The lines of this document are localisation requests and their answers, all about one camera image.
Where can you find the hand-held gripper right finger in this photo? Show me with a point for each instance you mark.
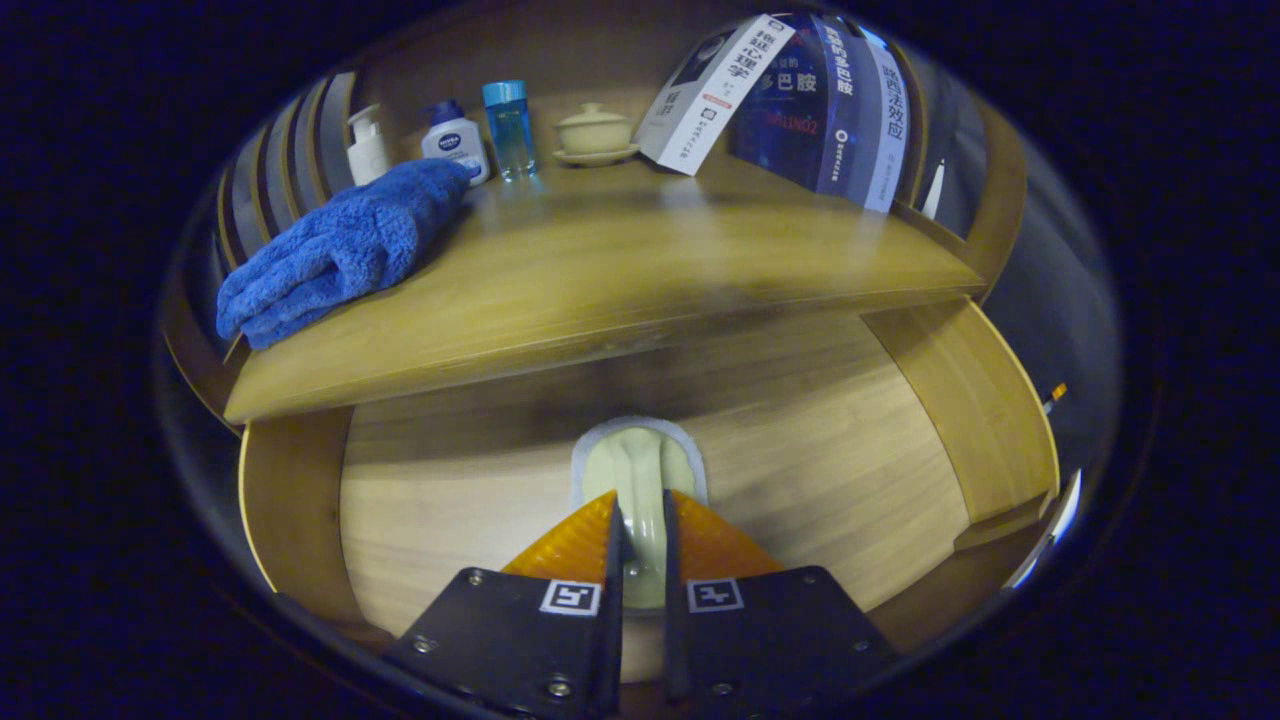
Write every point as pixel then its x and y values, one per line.
pixel 675 640

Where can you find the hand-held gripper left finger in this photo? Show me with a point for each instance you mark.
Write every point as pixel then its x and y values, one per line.
pixel 610 640

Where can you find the pale green scrub brush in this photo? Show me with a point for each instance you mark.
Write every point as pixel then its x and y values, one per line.
pixel 640 470

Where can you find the wooden drawer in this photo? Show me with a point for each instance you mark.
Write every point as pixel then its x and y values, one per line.
pixel 850 450

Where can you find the wooden countertop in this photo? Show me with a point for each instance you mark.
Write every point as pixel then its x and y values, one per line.
pixel 650 270

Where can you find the wooden cabinet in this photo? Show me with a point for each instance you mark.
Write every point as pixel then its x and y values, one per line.
pixel 620 70

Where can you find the black equipment with orange part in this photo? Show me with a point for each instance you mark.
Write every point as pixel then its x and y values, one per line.
pixel 1056 391

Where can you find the blue folded towel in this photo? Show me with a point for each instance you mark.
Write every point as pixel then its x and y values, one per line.
pixel 340 250

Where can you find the beige lidded teacup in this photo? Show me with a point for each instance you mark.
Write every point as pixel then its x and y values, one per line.
pixel 595 130

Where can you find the white bottle with blue cap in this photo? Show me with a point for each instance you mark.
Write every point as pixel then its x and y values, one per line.
pixel 455 145

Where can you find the clear blue bottle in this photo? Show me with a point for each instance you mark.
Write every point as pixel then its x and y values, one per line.
pixel 510 130

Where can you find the dark blue book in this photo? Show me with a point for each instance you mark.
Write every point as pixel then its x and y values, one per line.
pixel 800 110

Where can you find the white book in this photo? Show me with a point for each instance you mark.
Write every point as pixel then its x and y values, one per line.
pixel 715 95

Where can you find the white pump bottle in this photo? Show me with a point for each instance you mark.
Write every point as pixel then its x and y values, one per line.
pixel 367 150

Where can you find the pale lavender book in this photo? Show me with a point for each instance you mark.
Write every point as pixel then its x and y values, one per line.
pixel 885 130

